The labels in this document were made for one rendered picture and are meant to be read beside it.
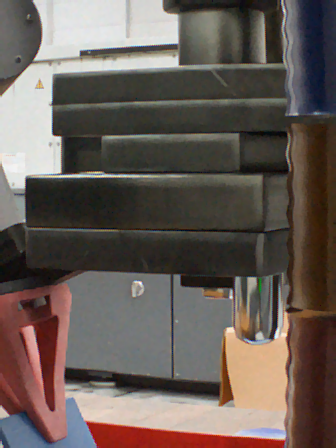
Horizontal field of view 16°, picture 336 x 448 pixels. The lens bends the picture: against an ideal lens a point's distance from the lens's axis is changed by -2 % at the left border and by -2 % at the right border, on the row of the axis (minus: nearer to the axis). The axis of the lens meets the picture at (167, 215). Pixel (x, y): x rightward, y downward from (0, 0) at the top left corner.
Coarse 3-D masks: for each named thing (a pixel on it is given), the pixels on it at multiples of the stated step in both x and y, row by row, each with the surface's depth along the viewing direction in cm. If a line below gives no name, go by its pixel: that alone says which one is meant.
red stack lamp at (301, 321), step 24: (288, 312) 23; (312, 312) 23; (288, 336) 23; (312, 336) 22; (288, 360) 23; (312, 360) 22; (288, 384) 23; (312, 384) 22; (288, 408) 23; (312, 408) 22; (288, 432) 23; (312, 432) 22
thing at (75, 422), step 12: (72, 408) 61; (0, 420) 56; (12, 420) 57; (24, 420) 58; (72, 420) 61; (0, 432) 56; (12, 432) 56; (24, 432) 57; (36, 432) 58; (72, 432) 60; (84, 432) 61; (12, 444) 56; (24, 444) 57; (36, 444) 58; (48, 444) 58; (60, 444) 59; (72, 444) 60; (84, 444) 61
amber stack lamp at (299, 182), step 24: (288, 144) 23; (312, 144) 22; (312, 168) 22; (288, 192) 23; (312, 192) 22; (288, 216) 23; (312, 216) 22; (288, 240) 23; (312, 240) 22; (288, 264) 23; (312, 264) 22; (312, 288) 22
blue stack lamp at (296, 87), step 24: (288, 0) 22; (312, 0) 22; (288, 24) 22; (312, 24) 22; (288, 48) 23; (312, 48) 22; (288, 72) 23; (312, 72) 22; (288, 96) 23; (312, 96) 22
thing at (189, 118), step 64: (192, 0) 50; (256, 0) 50; (192, 64) 51; (256, 64) 47; (64, 128) 51; (128, 128) 50; (192, 128) 48; (256, 128) 47; (64, 192) 47; (128, 192) 46; (192, 192) 44; (256, 192) 43; (64, 256) 47; (128, 256) 46; (192, 256) 45; (256, 256) 43; (256, 320) 46
